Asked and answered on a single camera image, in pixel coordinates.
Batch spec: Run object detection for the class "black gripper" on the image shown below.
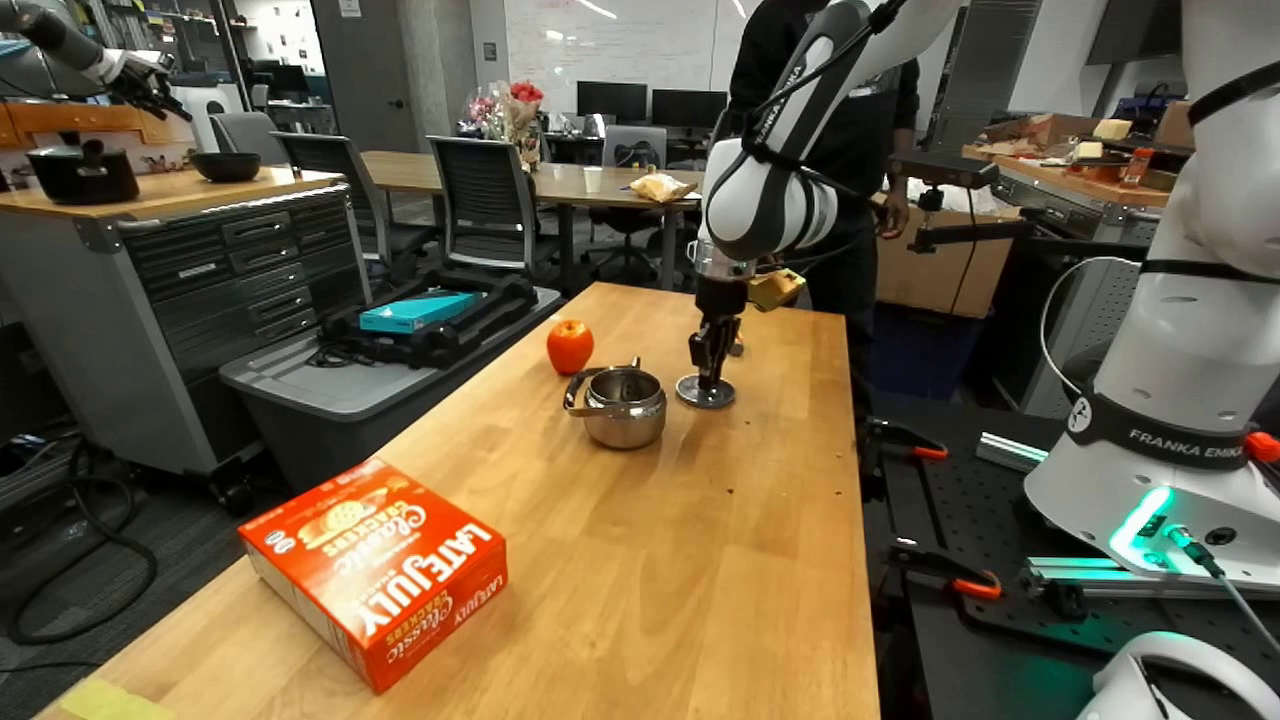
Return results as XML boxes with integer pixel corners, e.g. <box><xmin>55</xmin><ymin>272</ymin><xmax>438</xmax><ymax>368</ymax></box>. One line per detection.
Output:
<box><xmin>683</xmin><ymin>272</ymin><xmax>757</xmax><ymax>391</ymax></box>

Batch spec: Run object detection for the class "round steel kettle lid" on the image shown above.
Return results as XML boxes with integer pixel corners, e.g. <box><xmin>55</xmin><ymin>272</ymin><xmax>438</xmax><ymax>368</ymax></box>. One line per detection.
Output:
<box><xmin>671</xmin><ymin>373</ymin><xmax>740</xmax><ymax>411</ymax></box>

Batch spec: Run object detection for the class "red-orange fruit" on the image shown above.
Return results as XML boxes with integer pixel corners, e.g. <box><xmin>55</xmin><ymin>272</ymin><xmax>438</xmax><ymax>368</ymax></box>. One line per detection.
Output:
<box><xmin>545</xmin><ymin>317</ymin><xmax>598</xmax><ymax>381</ymax></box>

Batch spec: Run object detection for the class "yellow bag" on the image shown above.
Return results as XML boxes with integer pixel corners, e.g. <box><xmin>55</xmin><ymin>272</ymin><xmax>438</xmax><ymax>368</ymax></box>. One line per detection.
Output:
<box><xmin>628</xmin><ymin>167</ymin><xmax>694</xmax><ymax>207</ymax></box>

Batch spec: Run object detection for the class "wooden office table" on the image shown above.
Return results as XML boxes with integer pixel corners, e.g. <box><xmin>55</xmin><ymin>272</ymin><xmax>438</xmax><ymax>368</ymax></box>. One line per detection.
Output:
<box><xmin>354</xmin><ymin>147</ymin><xmax>704</xmax><ymax>293</ymax></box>

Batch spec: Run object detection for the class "black computer monitor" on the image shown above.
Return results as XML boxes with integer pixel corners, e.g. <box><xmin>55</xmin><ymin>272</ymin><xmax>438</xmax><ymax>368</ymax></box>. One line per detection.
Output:
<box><xmin>573</xmin><ymin>75</ymin><xmax>652</xmax><ymax>127</ymax></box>
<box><xmin>649</xmin><ymin>86</ymin><xmax>730</xmax><ymax>130</ymax></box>

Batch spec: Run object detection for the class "person in black clothes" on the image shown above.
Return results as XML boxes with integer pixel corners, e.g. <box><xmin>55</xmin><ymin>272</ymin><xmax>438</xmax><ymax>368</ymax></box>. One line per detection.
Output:
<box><xmin>722</xmin><ymin>0</ymin><xmax>928</xmax><ymax>404</ymax></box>

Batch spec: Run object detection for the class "grey mesh office chair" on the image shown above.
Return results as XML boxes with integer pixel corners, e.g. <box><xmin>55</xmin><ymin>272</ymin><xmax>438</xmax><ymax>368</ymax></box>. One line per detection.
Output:
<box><xmin>428</xmin><ymin>130</ymin><xmax>545</xmax><ymax>274</ymax></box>
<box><xmin>277</xmin><ymin>127</ymin><xmax>397</xmax><ymax>293</ymax></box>

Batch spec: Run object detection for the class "teal box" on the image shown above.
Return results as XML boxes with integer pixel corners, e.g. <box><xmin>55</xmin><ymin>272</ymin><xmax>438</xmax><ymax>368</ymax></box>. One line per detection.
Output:
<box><xmin>354</xmin><ymin>287</ymin><xmax>484</xmax><ymax>340</ymax></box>

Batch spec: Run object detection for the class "short silver bar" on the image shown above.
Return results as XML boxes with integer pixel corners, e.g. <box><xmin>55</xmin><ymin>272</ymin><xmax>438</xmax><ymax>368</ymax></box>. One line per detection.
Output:
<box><xmin>971</xmin><ymin>426</ymin><xmax>1054</xmax><ymax>471</ymax></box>

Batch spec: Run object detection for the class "flower bouquet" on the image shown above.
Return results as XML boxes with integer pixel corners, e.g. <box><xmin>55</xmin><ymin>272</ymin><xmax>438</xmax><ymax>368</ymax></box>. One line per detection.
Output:
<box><xmin>462</xmin><ymin>75</ymin><xmax>553</xmax><ymax>172</ymax></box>

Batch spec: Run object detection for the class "grey plastic tote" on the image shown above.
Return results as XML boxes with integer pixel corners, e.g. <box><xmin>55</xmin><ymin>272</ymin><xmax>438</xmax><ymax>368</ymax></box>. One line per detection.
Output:
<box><xmin>214</xmin><ymin>278</ymin><xmax>567</xmax><ymax>486</ymax></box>

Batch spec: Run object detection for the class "cluttered wooden workbench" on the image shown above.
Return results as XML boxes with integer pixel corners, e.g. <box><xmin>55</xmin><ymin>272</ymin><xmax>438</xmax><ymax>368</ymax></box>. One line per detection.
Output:
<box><xmin>876</xmin><ymin>112</ymin><xmax>1163</xmax><ymax>322</ymax></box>

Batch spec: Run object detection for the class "orange Late July cracker box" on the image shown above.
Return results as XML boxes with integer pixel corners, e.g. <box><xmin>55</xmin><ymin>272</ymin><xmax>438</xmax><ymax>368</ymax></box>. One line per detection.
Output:
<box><xmin>234</xmin><ymin>458</ymin><xmax>511</xmax><ymax>694</ymax></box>

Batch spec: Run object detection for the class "aluminium bar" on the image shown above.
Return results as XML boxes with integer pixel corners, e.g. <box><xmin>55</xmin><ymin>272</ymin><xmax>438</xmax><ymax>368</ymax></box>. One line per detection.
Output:
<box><xmin>1021</xmin><ymin>552</ymin><xmax>1280</xmax><ymax>606</ymax></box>

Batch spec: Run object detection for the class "black bowl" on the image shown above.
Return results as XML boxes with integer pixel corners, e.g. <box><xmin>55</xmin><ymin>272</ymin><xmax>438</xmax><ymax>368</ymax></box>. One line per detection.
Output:
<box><xmin>187</xmin><ymin>147</ymin><xmax>269</xmax><ymax>189</ymax></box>

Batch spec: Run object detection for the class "white curved plastic object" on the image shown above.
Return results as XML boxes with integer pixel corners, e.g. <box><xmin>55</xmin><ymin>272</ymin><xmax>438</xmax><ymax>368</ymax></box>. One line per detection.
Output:
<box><xmin>1075</xmin><ymin>627</ymin><xmax>1280</xmax><ymax>720</ymax></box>

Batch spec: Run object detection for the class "grey drawer cabinet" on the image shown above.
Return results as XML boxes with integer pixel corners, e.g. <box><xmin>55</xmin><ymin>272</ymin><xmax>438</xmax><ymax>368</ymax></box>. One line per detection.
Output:
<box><xmin>0</xmin><ymin>162</ymin><xmax>376</xmax><ymax>478</ymax></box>

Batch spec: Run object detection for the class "black pot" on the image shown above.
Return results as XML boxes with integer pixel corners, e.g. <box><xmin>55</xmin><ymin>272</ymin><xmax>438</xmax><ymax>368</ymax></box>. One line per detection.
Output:
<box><xmin>24</xmin><ymin>135</ymin><xmax>145</xmax><ymax>207</ymax></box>

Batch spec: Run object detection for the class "yellow-green sponge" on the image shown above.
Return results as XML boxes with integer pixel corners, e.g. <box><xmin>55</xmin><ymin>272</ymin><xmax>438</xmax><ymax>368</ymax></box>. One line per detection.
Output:
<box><xmin>51</xmin><ymin>675</ymin><xmax>176</xmax><ymax>720</ymax></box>

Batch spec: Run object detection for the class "yellowish wrist camera box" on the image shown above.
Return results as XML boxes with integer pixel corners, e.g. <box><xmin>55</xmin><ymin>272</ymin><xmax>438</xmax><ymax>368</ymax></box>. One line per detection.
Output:
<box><xmin>743</xmin><ymin>265</ymin><xmax>812</xmax><ymax>317</ymax></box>

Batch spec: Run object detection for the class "steel kettle with black handle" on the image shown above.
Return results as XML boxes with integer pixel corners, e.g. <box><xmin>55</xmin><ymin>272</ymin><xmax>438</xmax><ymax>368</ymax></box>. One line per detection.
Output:
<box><xmin>559</xmin><ymin>355</ymin><xmax>669</xmax><ymax>457</ymax></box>

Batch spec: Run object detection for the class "orange-handled clamp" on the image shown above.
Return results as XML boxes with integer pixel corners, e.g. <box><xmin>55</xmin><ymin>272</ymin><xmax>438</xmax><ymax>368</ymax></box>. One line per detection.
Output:
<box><xmin>887</xmin><ymin>532</ymin><xmax>1007</xmax><ymax>606</ymax></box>
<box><xmin>1241</xmin><ymin>422</ymin><xmax>1280</xmax><ymax>471</ymax></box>
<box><xmin>861</xmin><ymin>411</ymin><xmax>951</xmax><ymax>468</ymax></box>

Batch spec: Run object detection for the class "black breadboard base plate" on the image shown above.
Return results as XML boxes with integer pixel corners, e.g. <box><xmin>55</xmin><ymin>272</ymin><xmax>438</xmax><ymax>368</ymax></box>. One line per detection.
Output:
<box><xmin>857</xmin><ymin>389</ymin><xmax>1280</xmax><ymax>720</ymax></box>

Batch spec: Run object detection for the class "white looped cable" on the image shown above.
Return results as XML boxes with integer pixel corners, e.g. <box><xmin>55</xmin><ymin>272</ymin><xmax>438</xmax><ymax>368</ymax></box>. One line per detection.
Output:
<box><xmin>1037</xmin><ymin>250</ymin><xmax>1141</xmax><ymax>404</ymax></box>

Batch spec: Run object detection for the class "black base cable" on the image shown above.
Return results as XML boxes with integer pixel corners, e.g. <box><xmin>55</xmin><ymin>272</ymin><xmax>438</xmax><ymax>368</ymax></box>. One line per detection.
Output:
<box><xmin>1166</xmin><ymin>529</ymin><xmax>1280</xmax><ymax>655</ymax></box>

